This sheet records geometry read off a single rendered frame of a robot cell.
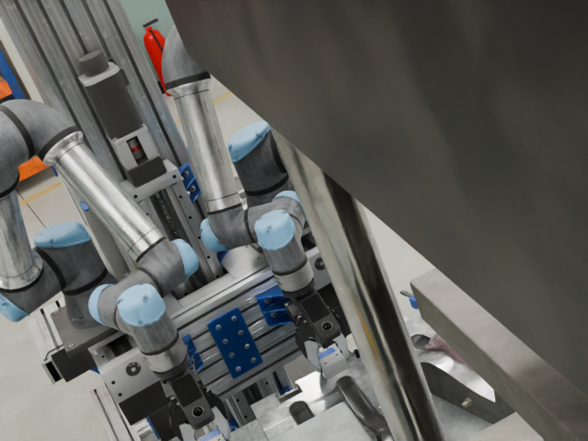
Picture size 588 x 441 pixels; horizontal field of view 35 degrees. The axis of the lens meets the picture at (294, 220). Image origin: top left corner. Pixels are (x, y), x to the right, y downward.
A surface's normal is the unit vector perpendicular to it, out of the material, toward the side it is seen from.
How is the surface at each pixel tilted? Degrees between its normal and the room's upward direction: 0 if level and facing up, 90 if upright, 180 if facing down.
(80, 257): 90
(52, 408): 0
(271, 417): 0
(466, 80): 90
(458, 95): 90
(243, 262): 0
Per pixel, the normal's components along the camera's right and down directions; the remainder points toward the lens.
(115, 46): 0.40, 0.31
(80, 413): -0.33, -0.83
